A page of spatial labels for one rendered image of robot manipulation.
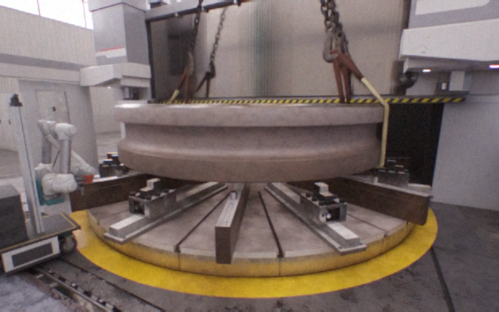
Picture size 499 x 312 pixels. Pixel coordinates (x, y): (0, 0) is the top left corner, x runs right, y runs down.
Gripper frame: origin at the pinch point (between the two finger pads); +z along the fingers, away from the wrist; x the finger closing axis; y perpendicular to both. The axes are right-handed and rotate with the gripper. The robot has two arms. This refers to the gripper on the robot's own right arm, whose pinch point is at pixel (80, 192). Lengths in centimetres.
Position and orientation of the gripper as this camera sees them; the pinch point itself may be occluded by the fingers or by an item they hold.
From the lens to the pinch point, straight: 383.0
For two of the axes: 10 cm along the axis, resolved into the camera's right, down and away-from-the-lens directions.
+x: 7.7, 1.3, -6.3
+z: 0.0, 9.8, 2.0
